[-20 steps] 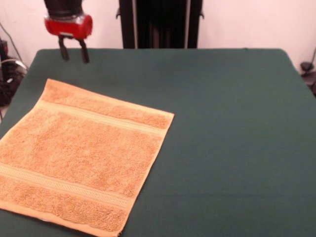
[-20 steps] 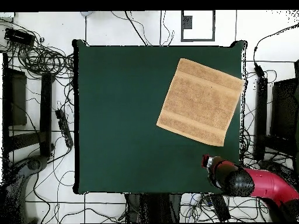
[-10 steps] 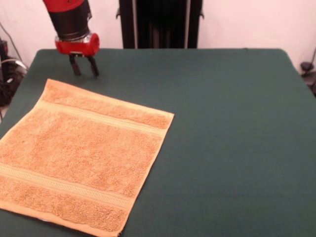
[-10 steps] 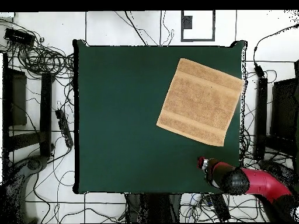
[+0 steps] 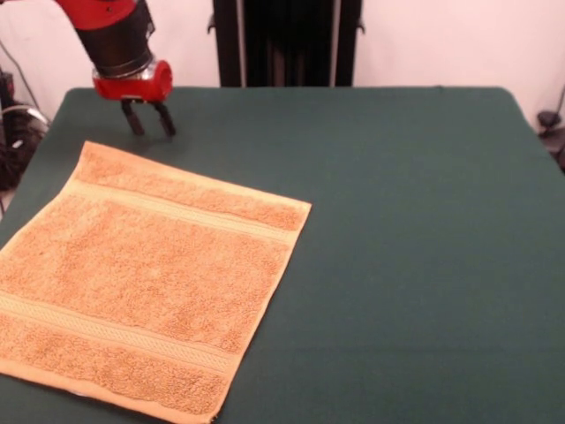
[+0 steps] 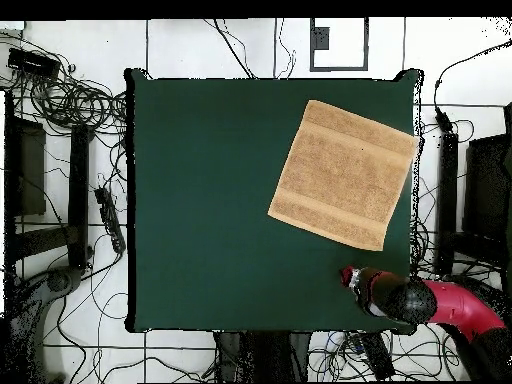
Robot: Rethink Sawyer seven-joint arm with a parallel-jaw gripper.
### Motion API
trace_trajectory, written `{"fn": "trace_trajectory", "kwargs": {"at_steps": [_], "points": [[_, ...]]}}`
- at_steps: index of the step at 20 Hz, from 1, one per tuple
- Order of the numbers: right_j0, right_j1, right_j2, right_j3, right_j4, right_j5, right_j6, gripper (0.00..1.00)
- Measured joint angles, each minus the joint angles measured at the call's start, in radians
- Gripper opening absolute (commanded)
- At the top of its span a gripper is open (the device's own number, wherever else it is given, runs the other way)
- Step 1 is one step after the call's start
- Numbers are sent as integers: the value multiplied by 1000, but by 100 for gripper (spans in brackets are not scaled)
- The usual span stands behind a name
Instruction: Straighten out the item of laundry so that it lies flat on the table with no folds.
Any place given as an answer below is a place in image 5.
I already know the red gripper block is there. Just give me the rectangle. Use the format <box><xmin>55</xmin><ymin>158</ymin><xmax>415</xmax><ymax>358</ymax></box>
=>
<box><xmin>91</xmin><ymin>59</ymin><xmax>177</xmax><ymax>138</ymax></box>

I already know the tan terry towel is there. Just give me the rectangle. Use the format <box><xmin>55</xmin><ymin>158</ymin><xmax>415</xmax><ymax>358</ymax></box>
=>
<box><xmin>0</xmin><ymin>140</ymin><xmax>313</xmax><ymax>424</ymax></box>

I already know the upright black power strip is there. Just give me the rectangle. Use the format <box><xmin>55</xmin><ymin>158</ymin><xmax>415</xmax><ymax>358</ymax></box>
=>
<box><xmin>0</xmin><ymin>72</ymin><xmax>17</xmax><ymax>111</ymax></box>

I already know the dark green table cloth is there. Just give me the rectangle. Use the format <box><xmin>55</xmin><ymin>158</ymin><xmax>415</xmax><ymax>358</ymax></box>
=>
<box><xmin>0</xmin><ymin>86</ymin><xmax>565</xmax><ymax>424</ymax></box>

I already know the small black adapter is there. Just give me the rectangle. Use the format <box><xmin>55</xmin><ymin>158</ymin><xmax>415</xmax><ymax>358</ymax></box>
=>
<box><xmin>537</xmin><ymin>110</ymin><xmax>561</xmax><ymax>130</ymax></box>

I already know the black cable bundle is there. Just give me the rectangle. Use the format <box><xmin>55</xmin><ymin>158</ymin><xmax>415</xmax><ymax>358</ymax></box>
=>
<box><xmin>0</xmin><ymin>103</ymin><xmax>49</xmax><ymax>191</ymax></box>

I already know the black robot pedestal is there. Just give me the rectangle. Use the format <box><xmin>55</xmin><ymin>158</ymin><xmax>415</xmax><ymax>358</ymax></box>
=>
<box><xmin>207</xmin><ymin>0</ymin><xmax>367</xmax><ymax>88</ymax></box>

